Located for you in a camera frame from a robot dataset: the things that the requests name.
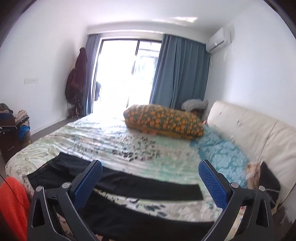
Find grey cushion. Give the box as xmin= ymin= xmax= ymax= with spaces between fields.
xmin=181 ymin=99 xmax=208 ymax=112

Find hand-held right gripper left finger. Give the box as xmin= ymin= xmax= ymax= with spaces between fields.
xmin=27 ymin=159 xmax=103 ymax=241

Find glass balcony door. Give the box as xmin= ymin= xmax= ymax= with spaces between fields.
xmin=89 ymin=38 xmax=162 ymax=115

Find cream padded headboard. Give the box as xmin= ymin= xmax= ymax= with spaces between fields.
xmin=206 ymin=100 xmax=296 ymax=209

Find narrow blue curtain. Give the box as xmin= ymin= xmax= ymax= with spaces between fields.
xmin=85 ymin=34 xmax=101 ymax=114

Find black pants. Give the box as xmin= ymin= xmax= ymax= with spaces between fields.
xmin=26 ymin=152 xmax=215 ymax=241

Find person's left forearm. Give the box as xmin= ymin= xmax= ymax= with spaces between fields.
xmin=0 ymin=176 xmax=30 ymax=241

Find black cloth with grey band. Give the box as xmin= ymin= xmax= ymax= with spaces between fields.
xmin=259 ymin=161 xmax=281 ymax=209

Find pile of clothes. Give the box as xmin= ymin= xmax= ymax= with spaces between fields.
xmin=14 ymin=109 xmax=30 ymax=127

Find tan patterned cloth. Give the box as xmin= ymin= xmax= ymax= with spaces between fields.
xmin=245 ymin=162 xmax=262 ymax=188

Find bed with floral sheet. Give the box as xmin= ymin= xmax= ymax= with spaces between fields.
xmin=5 ymin=111 xmax=255 ymax=241

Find orange patterned pillow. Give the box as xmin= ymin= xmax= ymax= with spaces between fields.
xmin=123 ymin=104 xmax=205 ymax=141

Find teal patterned pillow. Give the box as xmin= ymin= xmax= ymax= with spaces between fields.
xmin=190 ymin=126 xmax=250 ymax=188

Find white air conditioner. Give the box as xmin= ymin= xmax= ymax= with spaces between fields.
xmin=206 ymin=27 xmax=234 ymax=52

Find dark cabinet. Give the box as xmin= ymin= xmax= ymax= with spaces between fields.
xmin=0 ymin=112 xmax=31 ymax=163

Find wide blue curtain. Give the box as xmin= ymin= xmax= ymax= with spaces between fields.
xmin=150 ymin=34 xmax=208 ymax=109

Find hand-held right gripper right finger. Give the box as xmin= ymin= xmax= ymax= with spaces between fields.
xmin=198 ymin=159 xmax=274 ymax=241

